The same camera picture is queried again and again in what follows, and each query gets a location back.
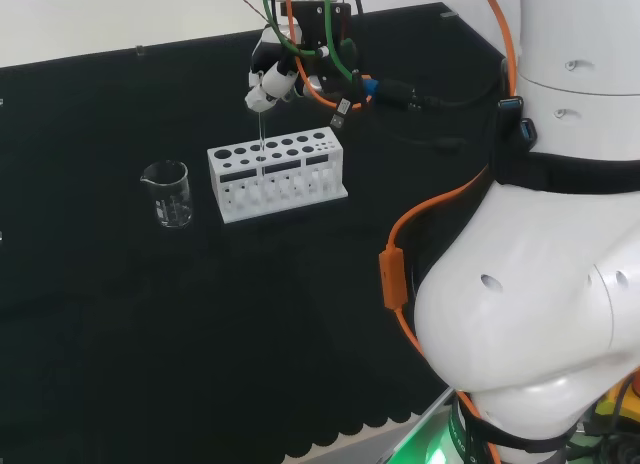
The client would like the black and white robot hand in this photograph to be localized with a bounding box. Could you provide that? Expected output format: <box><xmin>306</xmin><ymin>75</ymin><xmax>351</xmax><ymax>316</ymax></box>
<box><xmin>243</xmin><ymin>23</ymin><xmax>332</xmax><ymax>112</ymax></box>

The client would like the clear glass rod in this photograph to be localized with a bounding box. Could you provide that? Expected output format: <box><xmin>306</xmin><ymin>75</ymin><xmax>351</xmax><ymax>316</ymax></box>
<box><xmin>257</xmin><ymin>108</ymin><xmax>267</xmax><ymax>180</ymax></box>

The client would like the white test tube rack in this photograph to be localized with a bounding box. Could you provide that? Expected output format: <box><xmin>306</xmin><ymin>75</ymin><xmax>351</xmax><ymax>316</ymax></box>
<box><xmin>206</xmin><ymin>126</ymin><xmax>350</xmax><ymax>224</ymax></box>

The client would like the small clear glass beaker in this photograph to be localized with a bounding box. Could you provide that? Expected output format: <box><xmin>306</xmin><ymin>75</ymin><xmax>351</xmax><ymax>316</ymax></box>
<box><xmin>139</xmin><ymin>159</ymin><xmax>194</xmax><ymax>229</ymax></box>

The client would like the black bench cloth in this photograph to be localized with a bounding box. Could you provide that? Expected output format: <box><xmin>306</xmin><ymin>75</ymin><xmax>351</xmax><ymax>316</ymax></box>
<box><xmin>0</xmin><ymin>2</ymin><xmax>516</xmax><ymax>464</ymax></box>

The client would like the yellow stop button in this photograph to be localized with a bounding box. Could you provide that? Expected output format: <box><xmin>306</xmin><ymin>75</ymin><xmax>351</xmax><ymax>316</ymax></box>
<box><xmin>594</xmin><ymin>368</ymin><xmax>640</xmax><ymax>420</ymax></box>

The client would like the black cable with silver plug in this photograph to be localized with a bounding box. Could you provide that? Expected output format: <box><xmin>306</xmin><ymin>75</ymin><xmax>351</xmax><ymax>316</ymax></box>
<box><xmin>330</xmin><ymin>68</ymin><xmax>364</xmax><ymax>131</ymax></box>

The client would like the thick black cable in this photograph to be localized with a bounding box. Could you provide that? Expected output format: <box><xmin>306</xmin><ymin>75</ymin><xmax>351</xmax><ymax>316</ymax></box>
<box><xmin>362</xmin><ymin>76</ymin><xmax>507</xmax><ymax>113</ymax></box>

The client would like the orange cable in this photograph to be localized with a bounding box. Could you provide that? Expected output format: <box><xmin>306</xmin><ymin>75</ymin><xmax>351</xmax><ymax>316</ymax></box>
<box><xmin>279</xmin><ymin>0</ymin><xmax>519</xmax><ymax>464</ymax></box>

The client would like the metal base plate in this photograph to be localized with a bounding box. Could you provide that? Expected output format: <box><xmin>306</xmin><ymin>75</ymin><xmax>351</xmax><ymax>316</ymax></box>
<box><xmin>384</xmin><ymin>387</ymin><xmax>456</xmax><ymax>464</ymax></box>

